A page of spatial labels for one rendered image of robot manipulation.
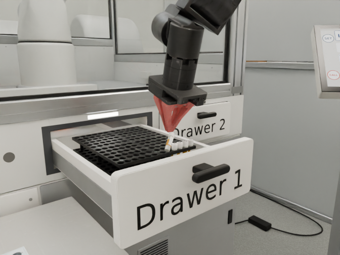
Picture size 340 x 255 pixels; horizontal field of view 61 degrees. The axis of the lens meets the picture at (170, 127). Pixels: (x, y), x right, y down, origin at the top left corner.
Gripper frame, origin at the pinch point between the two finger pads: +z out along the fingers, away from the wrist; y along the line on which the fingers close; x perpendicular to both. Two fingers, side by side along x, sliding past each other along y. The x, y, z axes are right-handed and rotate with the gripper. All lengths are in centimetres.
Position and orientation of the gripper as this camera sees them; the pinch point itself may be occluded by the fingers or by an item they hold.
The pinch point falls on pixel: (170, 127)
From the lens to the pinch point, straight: 56.8
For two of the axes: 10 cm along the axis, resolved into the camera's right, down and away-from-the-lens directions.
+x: 8.1, -1.8, 5.6
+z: -1.5, 8.6, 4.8
